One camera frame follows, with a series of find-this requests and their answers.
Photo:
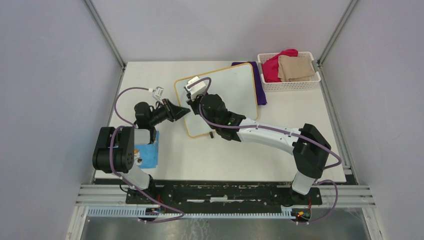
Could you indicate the white plastic basket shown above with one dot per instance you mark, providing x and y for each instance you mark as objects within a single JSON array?
[{"x": 313, "y": 81}]

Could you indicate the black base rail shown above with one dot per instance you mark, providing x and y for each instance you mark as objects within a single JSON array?
[{"x": 229, "y": 197}]

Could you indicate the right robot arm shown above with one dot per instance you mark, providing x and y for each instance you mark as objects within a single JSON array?
[{"x": 307, "y": 145}]

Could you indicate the blue cartoon cloth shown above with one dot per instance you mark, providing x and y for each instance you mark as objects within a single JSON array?
[{"x": 146, "y": 154}]

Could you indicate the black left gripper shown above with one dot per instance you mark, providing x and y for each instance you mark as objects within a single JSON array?
[{"x": 173, "y": 112}]

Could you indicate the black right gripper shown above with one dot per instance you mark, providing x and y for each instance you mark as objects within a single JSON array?
[{"x": 193, "y": 103}]

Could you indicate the yellow framed whiteboard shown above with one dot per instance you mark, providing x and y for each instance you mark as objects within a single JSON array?
[{"x": 236, "y": 87}]

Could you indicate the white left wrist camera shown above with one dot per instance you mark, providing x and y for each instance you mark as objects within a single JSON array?
[{"x": 156, "y": 93}]

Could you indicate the purple folded towel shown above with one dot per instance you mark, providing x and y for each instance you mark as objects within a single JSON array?
[{"x": 260, "y": 93}]

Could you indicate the beige folded cloth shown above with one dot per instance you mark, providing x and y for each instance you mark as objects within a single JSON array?
[{"x": 294, "y": 69}]

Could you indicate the red cloth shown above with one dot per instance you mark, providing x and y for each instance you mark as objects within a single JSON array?
[{"x": 271, "y": 67}]

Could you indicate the white slotted cable duct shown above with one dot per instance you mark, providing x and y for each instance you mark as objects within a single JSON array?
[{"x": 143, "y": 212}]

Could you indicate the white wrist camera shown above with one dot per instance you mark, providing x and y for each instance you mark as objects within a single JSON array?
[
  {"x": 196, "y": 86},
  {"x": 156, "y": 93}
]

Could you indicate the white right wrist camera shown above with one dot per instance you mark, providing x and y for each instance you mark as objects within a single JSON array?
[{"x": 196, "y": 86}]

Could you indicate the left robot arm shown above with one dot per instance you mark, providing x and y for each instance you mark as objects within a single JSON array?
[{"x": 115, "y": 149}]

